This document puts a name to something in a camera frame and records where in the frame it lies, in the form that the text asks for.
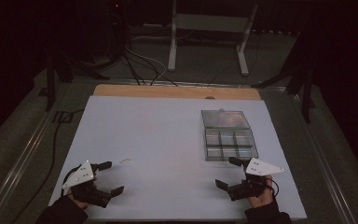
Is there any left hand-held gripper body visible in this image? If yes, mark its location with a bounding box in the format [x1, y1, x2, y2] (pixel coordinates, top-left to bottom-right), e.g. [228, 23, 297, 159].
[62, 160, 113, 209]

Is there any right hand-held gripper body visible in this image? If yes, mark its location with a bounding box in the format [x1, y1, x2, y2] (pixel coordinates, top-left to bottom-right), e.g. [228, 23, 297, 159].
[227, 157, 285, 202]

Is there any person's left hand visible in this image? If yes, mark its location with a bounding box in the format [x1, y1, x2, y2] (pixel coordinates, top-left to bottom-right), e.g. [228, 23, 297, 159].
[66, 191, 89, 210]

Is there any person's right hand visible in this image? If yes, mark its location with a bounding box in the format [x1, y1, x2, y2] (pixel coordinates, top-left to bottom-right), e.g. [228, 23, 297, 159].
[247, 175, 277, 209]

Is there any clear plastic compartment box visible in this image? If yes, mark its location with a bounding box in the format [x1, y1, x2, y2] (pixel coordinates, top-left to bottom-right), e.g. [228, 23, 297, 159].
[200, 108, 260, 162]

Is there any white table cover board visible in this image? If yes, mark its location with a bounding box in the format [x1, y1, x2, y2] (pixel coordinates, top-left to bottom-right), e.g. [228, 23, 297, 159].
[48, 94, 308, 220]

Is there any black floor socket plate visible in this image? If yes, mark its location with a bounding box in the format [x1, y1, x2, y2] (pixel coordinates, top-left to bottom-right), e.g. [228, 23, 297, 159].
[52, 109, 75, 124]

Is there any black metal stand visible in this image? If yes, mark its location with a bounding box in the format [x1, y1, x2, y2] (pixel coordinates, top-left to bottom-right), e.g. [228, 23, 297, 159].
[251, 59, 318, 124]
[37, 55, 76, 112]

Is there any white metal stand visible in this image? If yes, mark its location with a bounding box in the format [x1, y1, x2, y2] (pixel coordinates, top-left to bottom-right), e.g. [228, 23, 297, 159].
[167, 0, 259, 77]

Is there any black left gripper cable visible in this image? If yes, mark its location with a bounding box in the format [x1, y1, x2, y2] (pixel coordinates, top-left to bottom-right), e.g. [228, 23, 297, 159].
[61, 165, 83, 198]

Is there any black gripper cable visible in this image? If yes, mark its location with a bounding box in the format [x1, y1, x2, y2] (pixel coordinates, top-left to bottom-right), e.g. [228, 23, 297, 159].
[265, 177, 281, 199]
[61, 165, 83, 198]

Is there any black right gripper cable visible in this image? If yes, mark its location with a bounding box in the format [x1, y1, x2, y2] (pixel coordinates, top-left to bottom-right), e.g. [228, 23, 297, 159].
[265, 177, 281, 199]

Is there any black floor cable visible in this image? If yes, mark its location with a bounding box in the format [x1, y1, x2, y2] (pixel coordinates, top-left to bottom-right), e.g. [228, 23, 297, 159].
[10, 108, 86, 224]

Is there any metal floor rail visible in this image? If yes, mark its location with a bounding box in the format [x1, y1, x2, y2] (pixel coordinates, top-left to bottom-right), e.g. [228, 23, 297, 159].
[0, 104, 63, 224]
[290, 92, 358, 224]

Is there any white floor cable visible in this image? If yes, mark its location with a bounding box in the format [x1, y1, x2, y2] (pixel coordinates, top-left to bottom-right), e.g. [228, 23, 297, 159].
[124, 35, 181, 87]

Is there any bundle of black cables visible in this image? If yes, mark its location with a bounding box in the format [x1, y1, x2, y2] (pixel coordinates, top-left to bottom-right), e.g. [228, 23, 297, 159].
[71, 0, 178, 88]

